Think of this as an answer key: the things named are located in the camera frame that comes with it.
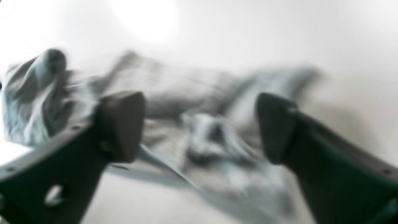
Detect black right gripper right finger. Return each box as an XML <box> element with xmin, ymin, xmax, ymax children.
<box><xmin>256</xmin><ymin>93</ymin><xmax>398</xmax><ymax>224</ymax></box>

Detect heather grey T-shirt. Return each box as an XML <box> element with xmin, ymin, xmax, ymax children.
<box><xmin>1</xmin><ymin>49</ymin><xmax>320</xmax><ymax>224</ymax></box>

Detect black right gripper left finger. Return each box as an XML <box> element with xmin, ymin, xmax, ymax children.
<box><xmin>0</xmin><ymin>91</ymin><xmax>146</xmax><ymax>224</ymax></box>

